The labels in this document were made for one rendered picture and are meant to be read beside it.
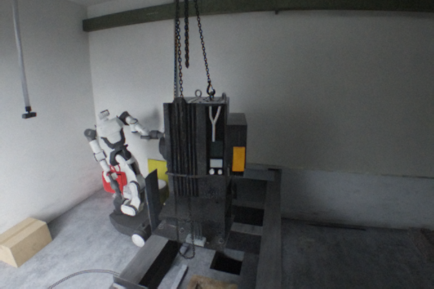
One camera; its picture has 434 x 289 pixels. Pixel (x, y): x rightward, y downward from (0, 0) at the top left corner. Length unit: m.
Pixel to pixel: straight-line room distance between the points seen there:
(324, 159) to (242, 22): 1.88
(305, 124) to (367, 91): 0.77
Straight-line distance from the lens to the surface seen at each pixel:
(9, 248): 2.81
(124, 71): 3.10
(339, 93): 2.53
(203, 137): 1.38
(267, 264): 1.48
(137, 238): 2.52
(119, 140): 2.37
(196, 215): 1.42
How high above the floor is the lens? 1.77
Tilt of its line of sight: 13 degrees down
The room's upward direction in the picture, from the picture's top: straight up
